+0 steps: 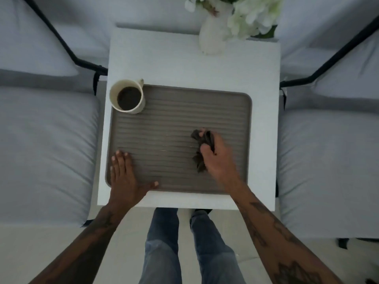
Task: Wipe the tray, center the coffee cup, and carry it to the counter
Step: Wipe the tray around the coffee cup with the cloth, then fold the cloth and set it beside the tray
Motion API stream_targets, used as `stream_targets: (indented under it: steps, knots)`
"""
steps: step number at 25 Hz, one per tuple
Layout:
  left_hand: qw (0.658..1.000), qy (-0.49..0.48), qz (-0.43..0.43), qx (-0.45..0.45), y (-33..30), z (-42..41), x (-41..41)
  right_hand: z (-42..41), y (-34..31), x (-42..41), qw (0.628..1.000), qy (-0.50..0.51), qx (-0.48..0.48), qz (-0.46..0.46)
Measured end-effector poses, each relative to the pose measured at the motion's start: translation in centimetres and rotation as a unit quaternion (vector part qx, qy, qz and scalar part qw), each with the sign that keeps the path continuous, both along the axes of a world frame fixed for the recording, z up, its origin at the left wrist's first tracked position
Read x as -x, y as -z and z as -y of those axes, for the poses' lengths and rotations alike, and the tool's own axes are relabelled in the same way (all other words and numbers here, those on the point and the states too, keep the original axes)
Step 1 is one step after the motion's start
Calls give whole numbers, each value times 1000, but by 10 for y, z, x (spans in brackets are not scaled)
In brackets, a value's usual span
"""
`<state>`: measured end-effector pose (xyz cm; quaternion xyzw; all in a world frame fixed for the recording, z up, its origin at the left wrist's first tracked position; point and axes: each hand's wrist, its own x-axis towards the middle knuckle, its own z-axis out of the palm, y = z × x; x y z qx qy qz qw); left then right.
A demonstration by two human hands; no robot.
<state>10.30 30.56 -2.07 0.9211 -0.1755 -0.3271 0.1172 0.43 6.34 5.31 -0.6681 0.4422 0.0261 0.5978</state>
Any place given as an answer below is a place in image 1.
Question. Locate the person's right forearm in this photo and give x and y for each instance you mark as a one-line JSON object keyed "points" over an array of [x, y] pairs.
{"points": [[281, 242]]}

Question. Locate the grey chair on left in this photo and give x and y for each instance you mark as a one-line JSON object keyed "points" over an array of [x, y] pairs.
{"points": [[91, 68]]}

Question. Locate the dark grey cloth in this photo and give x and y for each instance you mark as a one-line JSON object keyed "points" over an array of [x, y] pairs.
{"points": [[199, 164]]}

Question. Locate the person's left forearm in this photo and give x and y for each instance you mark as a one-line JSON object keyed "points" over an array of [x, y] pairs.
{"points": [[86, 248]]}

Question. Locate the person's leg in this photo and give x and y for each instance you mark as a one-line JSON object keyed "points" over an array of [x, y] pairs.
{"points": [[163, 251], [216, 254]]}

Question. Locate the grey back cushion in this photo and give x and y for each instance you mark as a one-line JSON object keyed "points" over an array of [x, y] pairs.
{"points": [[29, 41], [352, 73]]}

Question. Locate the white square side table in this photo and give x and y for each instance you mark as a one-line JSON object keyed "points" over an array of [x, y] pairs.
{"points": [[177, 65]]}

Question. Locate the cream coffee mug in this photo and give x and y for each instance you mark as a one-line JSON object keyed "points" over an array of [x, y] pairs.
{"points": [[127, 83]]}

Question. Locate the person's left leg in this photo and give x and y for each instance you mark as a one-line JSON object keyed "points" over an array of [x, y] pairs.
{"points": [[163, 251]]}

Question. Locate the grey ribbed tray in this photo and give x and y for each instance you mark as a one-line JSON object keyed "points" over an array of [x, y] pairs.
{"points": [[165, 130]]}

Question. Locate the person's right leg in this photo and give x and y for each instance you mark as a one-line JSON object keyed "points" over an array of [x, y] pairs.
{"points": [[216, 254]]}

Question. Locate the person's right hand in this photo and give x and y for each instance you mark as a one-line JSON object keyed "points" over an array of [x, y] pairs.
{"points": [[222, 165]]}

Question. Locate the black metal stand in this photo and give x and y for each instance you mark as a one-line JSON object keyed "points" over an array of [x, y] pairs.
{"points": [[373, 281]]}

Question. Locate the white flower bouquet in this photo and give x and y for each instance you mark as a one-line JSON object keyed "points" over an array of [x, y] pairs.
{"points": [[251, 17]]}

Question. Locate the person's left hand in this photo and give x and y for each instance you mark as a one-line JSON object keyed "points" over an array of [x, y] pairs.
{"points": [[124, 183]]}

